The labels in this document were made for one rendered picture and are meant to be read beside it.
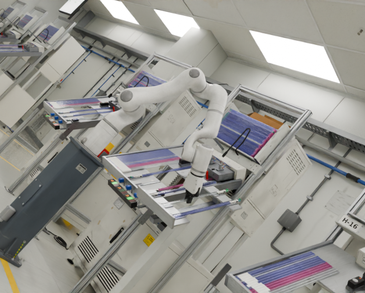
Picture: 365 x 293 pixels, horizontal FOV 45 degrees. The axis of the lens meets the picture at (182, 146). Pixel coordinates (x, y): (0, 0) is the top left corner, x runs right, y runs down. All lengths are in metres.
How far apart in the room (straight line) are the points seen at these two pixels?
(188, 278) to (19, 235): 1.20
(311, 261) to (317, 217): 2.11
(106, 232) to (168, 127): 1.47
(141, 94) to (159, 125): 1.78
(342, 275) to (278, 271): 0.32
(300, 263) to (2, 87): 5.56
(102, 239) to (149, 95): 1.19
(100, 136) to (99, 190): 1.78
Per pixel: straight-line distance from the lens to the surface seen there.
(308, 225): 4.39
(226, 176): 2.93
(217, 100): 2.40
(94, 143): 2.46
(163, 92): 2.47
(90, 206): 4.23
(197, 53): 6.35
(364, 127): 4.84
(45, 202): 2.47
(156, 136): 4.24
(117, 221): 3.18
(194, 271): 3.13
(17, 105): 7.14
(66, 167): 2.42
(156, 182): 2.83
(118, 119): 2.47
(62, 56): 7.14
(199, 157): 2.30
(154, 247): 2.47
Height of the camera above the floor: 0.77
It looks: 7 degrees up
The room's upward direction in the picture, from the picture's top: 42 degrees clockwise
